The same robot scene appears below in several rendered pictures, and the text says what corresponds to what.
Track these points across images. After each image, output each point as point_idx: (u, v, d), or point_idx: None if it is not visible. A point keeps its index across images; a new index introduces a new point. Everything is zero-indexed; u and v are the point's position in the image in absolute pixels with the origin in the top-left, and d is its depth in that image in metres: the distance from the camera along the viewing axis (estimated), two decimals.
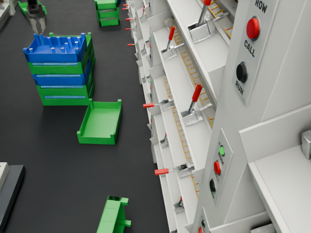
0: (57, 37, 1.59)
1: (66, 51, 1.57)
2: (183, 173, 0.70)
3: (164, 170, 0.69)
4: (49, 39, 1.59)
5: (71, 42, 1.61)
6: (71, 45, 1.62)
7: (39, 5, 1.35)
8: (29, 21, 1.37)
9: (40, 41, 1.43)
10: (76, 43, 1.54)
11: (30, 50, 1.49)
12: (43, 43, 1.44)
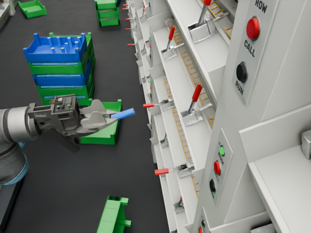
0: (57, 37, 1.59)
1: (66, 51, 1.57)
2: (183, 173, 0.70)
3: (164, 170, 0.69)
4: (49, 39, 1.59)
5: (71, 42, 1.61)
6: (71, 45, 1.62)
7: (60, 133, 0.70)
8: None
9: None
10: (76, 43, 1.54)
11: None
12: None
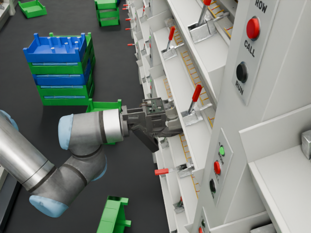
0: (57, 37, 1.59)
1: (66, 51, 1.57)
2: (183, 173, 0.70)
3: (164, 170, 0.69)
4: (49, 39, 1.59)
5: (71, 42, 1.61)
6: (71, 45, 1.62)
7: (147, 134, 0.75)
8: None
9: None
10: (76, 43, 1.54)
11: None
12: None
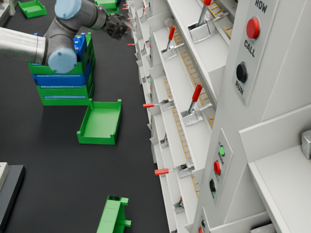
0: None
1: None
2: (183, 173, 0.70)
3: (164, 170, 0.69)
4: None
5: None
6: None
7: None
8: (122, 16, 1.16)
9: None
10: (76, 43, 1.54)
11: None
12: None
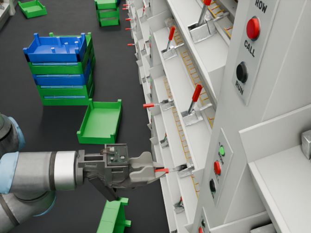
0: (57, 37, 1.59)
1: (66, 51, 1.57)
2: (183, 173, 0.70)
3: (164, 170, 0.69)
4: None
5: None
6: None
7: (105, 183, 0.65)
8: None
9: None
10: (76, 43, 1.54)
11: None
12: None
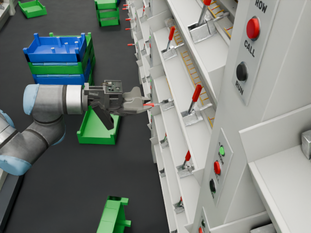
0: (57, 37, 1.59)
1: (66, 51, 1.57)
2: (183, 173, 0.70)
3: (189, 157, 0.67)
4: None
5: None
6: None
7: (104, 111, 0.84)
8: None
9: None
10: (76, 43, 1.54)
11: None
12: None
